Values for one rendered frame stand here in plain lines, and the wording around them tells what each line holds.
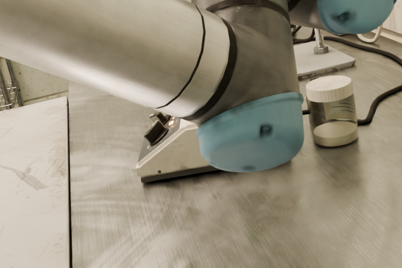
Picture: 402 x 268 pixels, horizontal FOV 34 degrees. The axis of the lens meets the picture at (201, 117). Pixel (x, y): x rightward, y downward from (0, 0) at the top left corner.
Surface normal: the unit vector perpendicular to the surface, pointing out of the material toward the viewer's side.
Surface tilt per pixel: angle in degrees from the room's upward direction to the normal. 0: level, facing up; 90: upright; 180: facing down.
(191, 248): 0
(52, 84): 90
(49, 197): 0
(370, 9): 90
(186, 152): 90
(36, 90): 90
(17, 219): 0
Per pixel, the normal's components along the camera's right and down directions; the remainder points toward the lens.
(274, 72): 0.57, -0.32
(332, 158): -0.19, -0.93
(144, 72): 0.33, 0.64
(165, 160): -0.02, 0.33
